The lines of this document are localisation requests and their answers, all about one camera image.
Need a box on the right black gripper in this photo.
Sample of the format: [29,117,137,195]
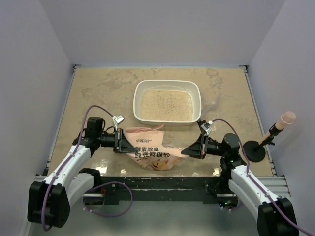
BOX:
[182,133,227,159]

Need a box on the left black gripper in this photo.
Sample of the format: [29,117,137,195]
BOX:
[97,128,137,153]

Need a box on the orange cat litter bag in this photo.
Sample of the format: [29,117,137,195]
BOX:
[125,125,189,171]

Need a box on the black bag clip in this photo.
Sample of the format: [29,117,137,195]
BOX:
[197,120,208,132]

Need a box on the white litter box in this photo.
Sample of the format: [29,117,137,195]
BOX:
[133,80,202,126]

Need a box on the beige litter scoop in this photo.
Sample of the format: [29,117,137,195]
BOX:
[260,111,296,146]

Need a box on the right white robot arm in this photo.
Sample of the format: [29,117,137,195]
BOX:
[181,133,299,236]

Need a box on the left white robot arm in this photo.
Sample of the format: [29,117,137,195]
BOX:
[27,117,138,231]

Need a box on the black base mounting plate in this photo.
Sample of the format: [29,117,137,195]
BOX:
[84,177,238,207]

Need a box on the clear plastic tube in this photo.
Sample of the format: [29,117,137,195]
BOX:
[201,94,221,116]

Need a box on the black scoop stand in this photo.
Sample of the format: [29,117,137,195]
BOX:
[243,141,266,163]

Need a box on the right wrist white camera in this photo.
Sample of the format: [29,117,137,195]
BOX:
[199,120,213,136]

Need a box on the wrist white camera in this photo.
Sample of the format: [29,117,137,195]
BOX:
[199,120,213,136]
[112,115,125,130]

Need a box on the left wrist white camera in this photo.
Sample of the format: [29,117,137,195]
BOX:
[112,115,125,130]

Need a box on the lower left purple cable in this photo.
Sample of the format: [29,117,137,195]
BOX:
[83,181,133,217]

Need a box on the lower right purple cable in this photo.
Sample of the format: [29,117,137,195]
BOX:
[221,201,244,212]

